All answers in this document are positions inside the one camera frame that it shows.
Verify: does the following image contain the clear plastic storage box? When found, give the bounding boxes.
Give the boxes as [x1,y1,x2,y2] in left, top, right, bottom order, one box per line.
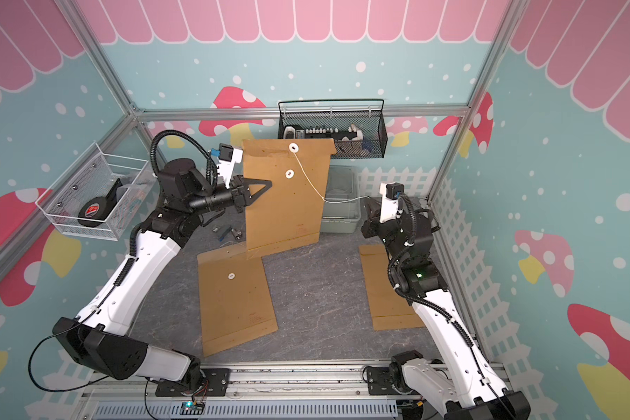
[320,166,361,234]

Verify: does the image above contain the small metal parts cluster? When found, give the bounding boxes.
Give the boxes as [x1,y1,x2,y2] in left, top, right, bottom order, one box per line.
[212,225,244,243]

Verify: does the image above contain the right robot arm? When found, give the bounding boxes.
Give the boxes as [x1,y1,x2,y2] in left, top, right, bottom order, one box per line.
[362,197,531,419]

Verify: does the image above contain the white wire mesh basket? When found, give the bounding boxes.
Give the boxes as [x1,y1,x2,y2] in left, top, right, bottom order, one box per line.
[35,143,156,241]

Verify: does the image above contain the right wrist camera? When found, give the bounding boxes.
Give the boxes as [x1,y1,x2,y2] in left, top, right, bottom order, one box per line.
[380,183,404,223]

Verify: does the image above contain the brown file bag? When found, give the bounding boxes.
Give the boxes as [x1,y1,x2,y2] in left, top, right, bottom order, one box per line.
[359,244,425,331]
[197,243,278,357]
[243,139,336,259]

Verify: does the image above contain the bag closure string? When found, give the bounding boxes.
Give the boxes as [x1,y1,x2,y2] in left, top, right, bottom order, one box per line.
[290,143,371,205]

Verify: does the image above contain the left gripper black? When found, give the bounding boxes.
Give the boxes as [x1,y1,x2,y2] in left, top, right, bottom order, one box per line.
[187,174,271,215]

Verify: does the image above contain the black power strip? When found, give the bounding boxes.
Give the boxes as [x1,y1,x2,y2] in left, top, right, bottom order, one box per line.
[282,125,364,159]

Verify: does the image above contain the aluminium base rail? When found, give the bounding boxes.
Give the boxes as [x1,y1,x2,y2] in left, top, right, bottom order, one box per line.
[72,360,439,419]

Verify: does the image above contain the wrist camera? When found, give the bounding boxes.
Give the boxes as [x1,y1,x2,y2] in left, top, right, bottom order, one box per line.
[211,143,243,189]
[380,183,404,223]

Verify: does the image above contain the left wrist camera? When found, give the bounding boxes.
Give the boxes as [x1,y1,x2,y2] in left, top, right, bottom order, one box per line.
[211,143,243,189]

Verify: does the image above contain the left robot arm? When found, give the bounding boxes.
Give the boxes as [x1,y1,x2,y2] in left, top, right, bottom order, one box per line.
[49,129,272,398]

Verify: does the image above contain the black wire mesh basket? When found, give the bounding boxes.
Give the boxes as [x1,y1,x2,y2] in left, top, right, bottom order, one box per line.
[278,99,388,159]

